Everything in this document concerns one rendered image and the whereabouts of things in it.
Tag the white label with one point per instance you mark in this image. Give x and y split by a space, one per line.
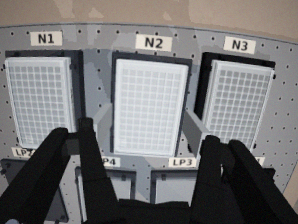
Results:
54 38
239 45
111 161
260 160
182 162
19 152
151 42

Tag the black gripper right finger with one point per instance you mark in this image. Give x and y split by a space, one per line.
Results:
258 198

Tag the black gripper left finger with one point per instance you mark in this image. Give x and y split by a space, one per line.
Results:
28 197

